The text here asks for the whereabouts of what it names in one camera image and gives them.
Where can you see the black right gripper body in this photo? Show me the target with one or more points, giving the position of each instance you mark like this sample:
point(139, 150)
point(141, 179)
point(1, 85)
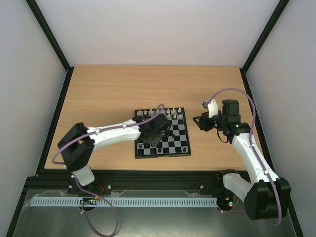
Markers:
point(203, 120)

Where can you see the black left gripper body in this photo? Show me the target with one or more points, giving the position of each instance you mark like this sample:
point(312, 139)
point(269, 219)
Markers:
point(152, 140)

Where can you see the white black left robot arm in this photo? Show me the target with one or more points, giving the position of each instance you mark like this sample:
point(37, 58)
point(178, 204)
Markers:
point(80, 141)

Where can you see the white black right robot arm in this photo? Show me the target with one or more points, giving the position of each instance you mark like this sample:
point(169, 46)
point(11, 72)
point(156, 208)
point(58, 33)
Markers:
point(265, 195)

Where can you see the white rook chess piece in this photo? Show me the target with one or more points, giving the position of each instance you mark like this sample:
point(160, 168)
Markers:
point(140, 113)

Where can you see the black and grey chessboard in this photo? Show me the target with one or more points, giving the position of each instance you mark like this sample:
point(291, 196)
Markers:
point(175, 141)

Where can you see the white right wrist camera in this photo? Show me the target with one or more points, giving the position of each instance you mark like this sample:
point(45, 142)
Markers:
point(212, 108)

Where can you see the grey slotted cable duct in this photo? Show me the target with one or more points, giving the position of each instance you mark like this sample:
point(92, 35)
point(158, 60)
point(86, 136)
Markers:
point(125, 202)

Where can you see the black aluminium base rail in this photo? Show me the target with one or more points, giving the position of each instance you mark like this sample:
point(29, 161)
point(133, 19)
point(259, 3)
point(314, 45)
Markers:
point(108, 181)

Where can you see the black right frame post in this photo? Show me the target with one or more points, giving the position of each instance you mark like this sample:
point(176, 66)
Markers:
point(279, 9)

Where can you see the black frame post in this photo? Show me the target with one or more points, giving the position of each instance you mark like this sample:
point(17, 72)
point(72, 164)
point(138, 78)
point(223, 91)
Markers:
point(279, 9)
point(36, 11)

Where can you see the black left frame post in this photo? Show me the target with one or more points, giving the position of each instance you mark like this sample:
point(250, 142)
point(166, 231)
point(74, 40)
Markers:
point(36, 11)

